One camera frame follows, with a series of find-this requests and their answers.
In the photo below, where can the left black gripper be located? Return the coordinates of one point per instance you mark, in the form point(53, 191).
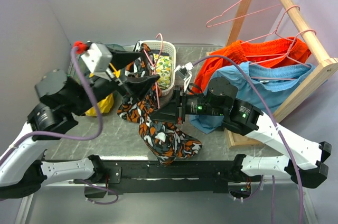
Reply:
point(139, 86)

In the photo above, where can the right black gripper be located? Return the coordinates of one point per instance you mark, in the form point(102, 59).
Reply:
point(174, 111)

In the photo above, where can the camouflage patterned shorts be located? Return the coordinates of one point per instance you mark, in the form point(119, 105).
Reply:
point(165, 140)

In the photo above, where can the pink wire hanger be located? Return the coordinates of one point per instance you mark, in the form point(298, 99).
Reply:
point(243, 6)
point(154, 65)

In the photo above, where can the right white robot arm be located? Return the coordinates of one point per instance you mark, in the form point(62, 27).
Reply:
point(301, 160)

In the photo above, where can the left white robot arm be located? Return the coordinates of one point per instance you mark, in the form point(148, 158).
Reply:
point(23, 170)

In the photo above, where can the yellow shorts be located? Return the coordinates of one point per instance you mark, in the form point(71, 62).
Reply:
point(106, 104)

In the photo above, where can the light blue shorts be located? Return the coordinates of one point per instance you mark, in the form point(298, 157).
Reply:
point(275, 85)

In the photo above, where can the orange shorts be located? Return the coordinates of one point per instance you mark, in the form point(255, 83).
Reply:
point(272, 54)

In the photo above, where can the lemon print folded cloth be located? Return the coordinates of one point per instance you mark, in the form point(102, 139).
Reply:
point(164, 70)

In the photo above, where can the white plastic basket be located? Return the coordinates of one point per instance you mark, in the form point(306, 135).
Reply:
point(152, 47)

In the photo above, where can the teal plastic bin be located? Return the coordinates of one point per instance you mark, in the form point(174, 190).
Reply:
point(85, 70)

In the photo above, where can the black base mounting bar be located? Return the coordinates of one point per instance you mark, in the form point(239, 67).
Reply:
point(180, 176)

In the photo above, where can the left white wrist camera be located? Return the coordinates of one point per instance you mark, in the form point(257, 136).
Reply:
point(95, 56)

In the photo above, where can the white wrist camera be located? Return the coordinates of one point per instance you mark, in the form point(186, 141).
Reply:
point(184, 72)
point(95, 56)

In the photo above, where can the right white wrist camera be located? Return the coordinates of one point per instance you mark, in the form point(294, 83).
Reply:
point(184, 72)

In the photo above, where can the aluminium rail frame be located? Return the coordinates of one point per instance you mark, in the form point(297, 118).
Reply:
point(274, 202)

